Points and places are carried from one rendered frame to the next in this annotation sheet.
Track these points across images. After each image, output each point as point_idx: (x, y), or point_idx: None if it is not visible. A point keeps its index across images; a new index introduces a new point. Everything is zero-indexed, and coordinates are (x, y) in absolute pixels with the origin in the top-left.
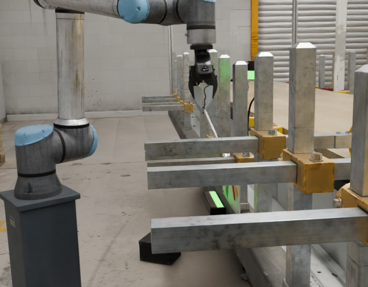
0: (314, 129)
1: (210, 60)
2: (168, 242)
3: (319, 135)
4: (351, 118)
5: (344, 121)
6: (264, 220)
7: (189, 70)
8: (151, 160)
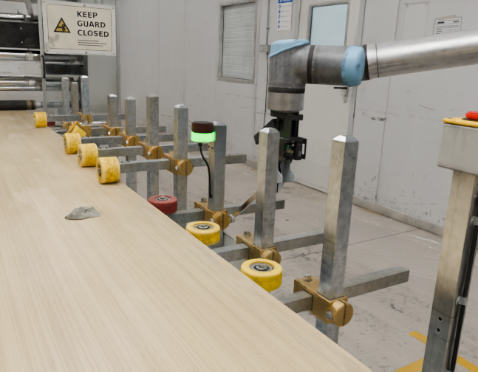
0: (146, 133)
1: (264, 126)
2: None
3: (142, 160)
4: (66, 277)
5: (86, 263)
6: (159, 133)
7: (304, 145)
8: (280, 199)
